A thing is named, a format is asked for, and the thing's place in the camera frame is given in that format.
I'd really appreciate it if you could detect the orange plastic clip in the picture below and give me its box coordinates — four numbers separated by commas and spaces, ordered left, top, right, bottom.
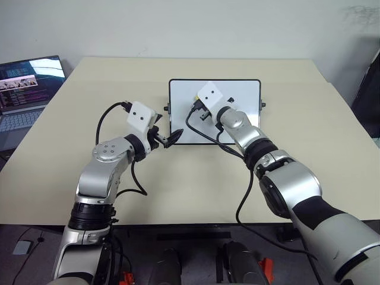
122, 270, 141, 285
257, 257, 274, 283

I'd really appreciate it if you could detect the dark rounded shape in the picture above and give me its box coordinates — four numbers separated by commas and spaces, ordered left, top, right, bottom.
153, 247, 183, 285
222, 241, 264, 285

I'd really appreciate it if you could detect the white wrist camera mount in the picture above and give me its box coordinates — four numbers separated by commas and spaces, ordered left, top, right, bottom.
197, 81, 238, 118
126, 100, 156, 138

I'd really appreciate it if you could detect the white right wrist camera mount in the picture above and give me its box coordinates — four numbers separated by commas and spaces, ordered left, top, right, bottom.
197, 81, 238, 118

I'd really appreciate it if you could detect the black office chair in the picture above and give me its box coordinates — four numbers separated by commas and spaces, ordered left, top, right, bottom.
351, 49, 380, 140

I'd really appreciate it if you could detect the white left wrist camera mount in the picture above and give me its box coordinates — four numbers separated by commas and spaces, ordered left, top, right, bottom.
126, 100, 156, 138

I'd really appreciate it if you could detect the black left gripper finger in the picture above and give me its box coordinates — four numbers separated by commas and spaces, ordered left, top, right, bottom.
164, 129, 184, 149

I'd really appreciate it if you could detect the small grey floor device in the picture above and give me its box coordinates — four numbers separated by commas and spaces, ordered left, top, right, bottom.
12, 239, 33, 255

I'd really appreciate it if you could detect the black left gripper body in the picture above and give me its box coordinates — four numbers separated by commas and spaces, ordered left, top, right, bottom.
147, 114, 167, 151

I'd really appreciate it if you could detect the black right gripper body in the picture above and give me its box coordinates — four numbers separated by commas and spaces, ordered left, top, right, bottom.
197, 107, 213, 122

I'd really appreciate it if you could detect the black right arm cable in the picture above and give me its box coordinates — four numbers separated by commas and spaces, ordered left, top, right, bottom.
185, 94, 324, 285

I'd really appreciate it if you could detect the black framed whiteboard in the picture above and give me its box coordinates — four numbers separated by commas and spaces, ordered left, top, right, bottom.
164, 78, 267, 146

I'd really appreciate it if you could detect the black table foot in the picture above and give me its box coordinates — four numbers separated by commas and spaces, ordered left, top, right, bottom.
277, 226, 299, 243

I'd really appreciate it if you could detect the black bar under table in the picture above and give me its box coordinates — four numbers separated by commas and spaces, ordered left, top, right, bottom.
156, 232, 232, 242

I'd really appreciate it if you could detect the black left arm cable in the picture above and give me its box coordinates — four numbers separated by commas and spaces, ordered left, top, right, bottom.
96, 100, 148, 197

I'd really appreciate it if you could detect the open silver laptop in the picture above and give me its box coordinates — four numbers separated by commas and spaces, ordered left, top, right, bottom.
0, 55, 68, 153

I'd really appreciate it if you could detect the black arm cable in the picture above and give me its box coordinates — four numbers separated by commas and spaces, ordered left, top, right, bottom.
96, 100, 148, 197
185, 94, 324, 285

